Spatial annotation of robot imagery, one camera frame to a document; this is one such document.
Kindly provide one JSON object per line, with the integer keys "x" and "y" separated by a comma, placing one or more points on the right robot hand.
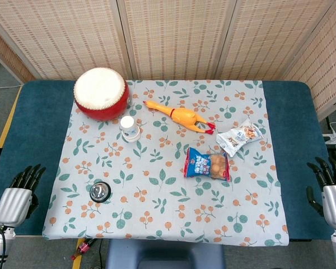
{"x": 333, "y": 196}

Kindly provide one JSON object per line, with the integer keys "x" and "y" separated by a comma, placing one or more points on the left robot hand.
{"x": 12, "y": 206}

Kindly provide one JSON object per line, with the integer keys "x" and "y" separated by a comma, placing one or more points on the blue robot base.
{"x": 165, "y": 256}

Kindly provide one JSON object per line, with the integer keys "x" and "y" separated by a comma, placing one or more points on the silver call bell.
{"x": 100, "y": 192}

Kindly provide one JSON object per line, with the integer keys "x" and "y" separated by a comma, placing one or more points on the blue padded table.
{"x": 33, "y": 145}

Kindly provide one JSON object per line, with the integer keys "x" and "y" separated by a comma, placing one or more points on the white snack bag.
{"x": 238, "y": 137}

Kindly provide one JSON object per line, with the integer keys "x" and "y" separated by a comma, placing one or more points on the blue snack bag with biscuits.
{"x": 207, "y": 165}

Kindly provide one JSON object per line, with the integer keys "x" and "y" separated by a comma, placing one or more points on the white plastic bottle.
{"x": 129, "y": 129}

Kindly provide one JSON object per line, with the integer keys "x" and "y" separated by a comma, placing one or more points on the red drum with white skin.
{"x": 100, "y": 93}

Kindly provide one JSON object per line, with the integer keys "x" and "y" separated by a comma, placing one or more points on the floral patterned tablecloth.
{"x": 162, "y": 179}

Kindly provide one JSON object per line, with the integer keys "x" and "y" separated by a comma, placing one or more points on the yellow rubber chicken toy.
{"x": 182, "y": 115}

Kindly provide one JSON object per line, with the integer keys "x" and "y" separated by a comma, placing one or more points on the woven folding screen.
{"x": 168, "y": 36}

